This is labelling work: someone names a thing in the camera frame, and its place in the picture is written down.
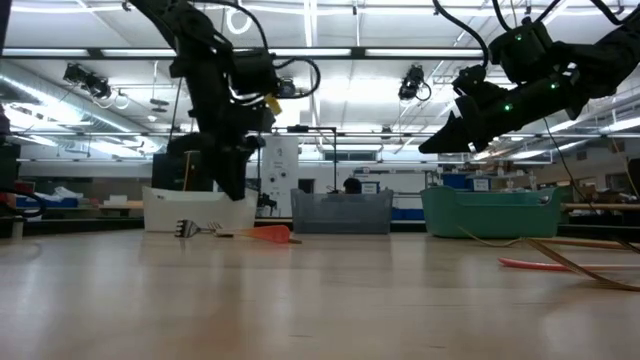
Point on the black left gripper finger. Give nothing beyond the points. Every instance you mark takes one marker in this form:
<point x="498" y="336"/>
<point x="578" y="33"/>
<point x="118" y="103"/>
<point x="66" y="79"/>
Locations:
<point x="235" y="172"/>

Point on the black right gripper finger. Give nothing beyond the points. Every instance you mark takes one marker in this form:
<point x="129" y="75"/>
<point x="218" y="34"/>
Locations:
<point x="450" y="137"/>

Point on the teal plastic bin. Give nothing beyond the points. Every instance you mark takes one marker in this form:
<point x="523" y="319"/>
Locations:
<point x="490" y="217"/>

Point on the grey translucent plastic bin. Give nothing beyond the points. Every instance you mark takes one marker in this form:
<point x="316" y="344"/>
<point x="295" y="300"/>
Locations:
<point x="342" y="215"/>

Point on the fork pair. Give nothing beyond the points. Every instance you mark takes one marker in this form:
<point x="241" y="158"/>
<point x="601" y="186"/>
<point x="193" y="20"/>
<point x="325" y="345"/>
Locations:
<point x="575" y="244"/>

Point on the wooden stick utensil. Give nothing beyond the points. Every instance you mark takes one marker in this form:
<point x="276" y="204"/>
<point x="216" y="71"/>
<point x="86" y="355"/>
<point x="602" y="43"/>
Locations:
<point x="575" y="267"/>

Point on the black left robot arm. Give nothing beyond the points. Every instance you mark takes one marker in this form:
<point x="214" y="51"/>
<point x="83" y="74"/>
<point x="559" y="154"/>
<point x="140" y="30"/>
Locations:
<point x="200" y="50"/>

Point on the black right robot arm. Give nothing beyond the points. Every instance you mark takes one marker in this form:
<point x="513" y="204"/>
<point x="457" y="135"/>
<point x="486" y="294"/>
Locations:
<point x="530" y="50"/>

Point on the blue storage bins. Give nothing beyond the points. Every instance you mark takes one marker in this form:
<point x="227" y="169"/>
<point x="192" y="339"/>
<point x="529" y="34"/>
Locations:
<point x="455" y="181"/>

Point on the white tall cabinet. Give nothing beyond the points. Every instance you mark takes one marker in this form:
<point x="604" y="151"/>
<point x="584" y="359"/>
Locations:
<point x="280" y="170"/>

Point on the white plastic bin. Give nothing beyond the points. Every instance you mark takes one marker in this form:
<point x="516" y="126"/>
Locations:
<point x="200" y="212"/>

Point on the black square panel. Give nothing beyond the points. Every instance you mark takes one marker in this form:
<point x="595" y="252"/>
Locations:
<point x="165" y="172"/>

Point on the black overhead rig bar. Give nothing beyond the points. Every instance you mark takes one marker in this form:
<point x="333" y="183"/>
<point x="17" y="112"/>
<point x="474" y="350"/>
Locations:
<point x="400" y="52"/>

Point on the person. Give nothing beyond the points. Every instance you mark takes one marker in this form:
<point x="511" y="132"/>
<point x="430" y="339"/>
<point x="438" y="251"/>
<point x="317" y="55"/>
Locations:
<point x="352" y="186"/>

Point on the blue crates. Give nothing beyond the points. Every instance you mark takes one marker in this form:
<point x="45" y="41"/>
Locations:
<point x="45" y="202"/>

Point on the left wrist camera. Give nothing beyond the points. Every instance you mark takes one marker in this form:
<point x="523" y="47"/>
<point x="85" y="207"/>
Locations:
<point x="255" y="120"/>

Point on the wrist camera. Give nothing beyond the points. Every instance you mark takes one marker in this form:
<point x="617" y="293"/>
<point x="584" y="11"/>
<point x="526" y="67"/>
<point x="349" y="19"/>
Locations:
<point x="255" y="120"/>
<point x="475" y="82"/>

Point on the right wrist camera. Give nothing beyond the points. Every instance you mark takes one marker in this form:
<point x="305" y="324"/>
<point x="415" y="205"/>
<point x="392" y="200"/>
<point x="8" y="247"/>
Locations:
<point x="475" y="82"/>

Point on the black overhead camera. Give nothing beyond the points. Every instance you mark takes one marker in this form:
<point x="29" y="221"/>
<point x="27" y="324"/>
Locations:
<point x="412" y="82"/>

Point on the round black ceiling camera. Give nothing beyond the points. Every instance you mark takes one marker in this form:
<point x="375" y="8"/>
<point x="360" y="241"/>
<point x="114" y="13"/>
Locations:
<point x="287" y="88"/>

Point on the black ceiling camera cluster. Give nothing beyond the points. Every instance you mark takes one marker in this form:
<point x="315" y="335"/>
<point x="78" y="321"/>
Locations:
<point x="87" y="80"/>

